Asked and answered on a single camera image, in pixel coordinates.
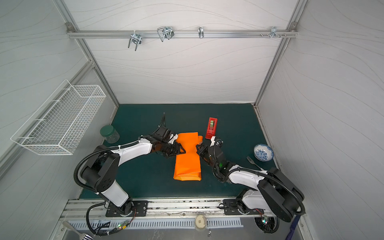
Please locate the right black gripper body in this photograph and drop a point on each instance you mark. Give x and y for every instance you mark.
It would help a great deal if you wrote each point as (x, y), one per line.
(205, 151)

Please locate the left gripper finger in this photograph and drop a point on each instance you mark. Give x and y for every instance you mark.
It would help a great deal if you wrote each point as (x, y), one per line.
(169, 154)
(178, 149)

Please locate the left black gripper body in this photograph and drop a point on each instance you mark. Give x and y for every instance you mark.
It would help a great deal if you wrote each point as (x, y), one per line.
(167, 147)

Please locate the orange wrapping paper sheet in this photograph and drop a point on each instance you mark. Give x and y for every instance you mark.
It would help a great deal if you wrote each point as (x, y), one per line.
(188, 166)

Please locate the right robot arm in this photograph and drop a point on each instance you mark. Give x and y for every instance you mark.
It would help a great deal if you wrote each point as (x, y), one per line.
(265, 190)

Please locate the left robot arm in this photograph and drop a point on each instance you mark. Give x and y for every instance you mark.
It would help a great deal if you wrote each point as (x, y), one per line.
(97, 171)

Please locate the red tape dispenser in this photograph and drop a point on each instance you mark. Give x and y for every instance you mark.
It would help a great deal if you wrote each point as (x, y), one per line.
(211, 128)

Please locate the green table mat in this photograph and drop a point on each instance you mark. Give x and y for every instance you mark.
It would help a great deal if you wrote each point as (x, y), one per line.
(152, 176)

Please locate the blue white ceramic bowl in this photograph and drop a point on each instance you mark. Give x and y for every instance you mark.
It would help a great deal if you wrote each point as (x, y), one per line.
(263, 152)

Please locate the green lidded glass jar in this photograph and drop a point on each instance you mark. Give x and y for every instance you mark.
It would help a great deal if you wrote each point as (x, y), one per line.
(110, 134)

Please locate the metal U-bolt clamp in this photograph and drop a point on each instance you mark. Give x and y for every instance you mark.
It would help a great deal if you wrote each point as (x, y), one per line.
(135, 40)
(165, 32)

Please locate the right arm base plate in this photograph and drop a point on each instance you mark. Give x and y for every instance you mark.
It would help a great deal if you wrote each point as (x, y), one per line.
(233, 207)

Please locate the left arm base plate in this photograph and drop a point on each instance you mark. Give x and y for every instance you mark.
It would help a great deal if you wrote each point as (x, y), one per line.
(133, 208)

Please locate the white vented cable duct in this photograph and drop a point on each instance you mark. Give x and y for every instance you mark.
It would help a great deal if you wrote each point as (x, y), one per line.
(184, 223)

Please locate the blue handled tool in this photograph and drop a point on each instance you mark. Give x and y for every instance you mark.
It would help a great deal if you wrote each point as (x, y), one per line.
(293, 227)

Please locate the white wire basket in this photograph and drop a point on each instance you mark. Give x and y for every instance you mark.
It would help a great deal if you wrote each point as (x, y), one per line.
(58, 125)

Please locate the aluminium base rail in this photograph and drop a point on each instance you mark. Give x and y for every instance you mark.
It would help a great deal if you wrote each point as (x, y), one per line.
(158, 208)

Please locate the metal bracket with bolts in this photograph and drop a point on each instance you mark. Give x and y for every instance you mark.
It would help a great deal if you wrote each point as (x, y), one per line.
(273, 34)

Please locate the aluminium crossbar rail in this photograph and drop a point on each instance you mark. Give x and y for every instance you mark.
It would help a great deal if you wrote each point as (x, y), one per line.
(179, 34)

